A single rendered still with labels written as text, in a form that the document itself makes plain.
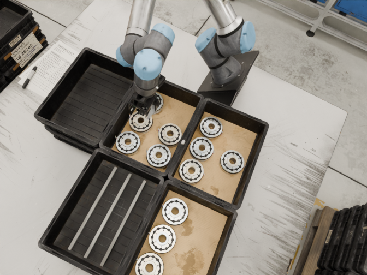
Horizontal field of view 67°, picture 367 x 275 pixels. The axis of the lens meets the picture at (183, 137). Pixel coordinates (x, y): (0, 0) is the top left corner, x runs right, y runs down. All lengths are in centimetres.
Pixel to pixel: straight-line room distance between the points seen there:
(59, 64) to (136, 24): 78
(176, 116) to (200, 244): 56
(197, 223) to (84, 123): 65
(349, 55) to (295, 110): 154
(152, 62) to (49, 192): 83
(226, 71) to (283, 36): 162
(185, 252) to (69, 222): 46
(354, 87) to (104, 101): 219
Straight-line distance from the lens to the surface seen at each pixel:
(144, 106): 96
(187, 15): 285
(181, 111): 129
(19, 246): 141
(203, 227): 116
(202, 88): 142
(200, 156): 119
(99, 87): 139
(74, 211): 121
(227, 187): 120
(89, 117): 132
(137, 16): 101
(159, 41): 85
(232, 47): 121
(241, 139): 128
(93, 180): 121
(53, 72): 166
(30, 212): 141
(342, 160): 248
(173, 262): 115
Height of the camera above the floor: 197
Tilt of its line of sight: 67 degrees down
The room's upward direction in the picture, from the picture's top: 10 degrees clockwise
